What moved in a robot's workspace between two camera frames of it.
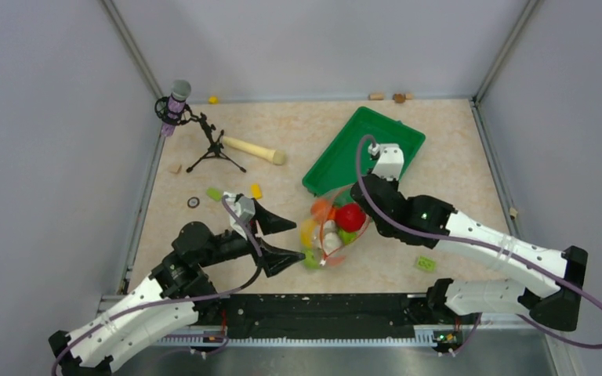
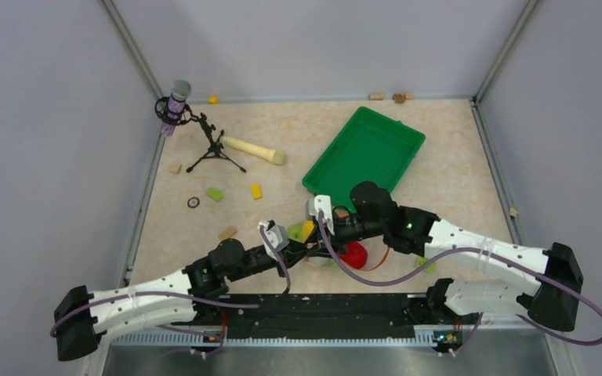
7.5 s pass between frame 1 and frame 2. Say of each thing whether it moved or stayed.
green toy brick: stayed
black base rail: stayed
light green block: stayed
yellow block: stayed
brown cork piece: stayed
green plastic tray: stayed
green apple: moved
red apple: moved
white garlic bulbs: moved
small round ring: stayed
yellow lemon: stayed
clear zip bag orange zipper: moved
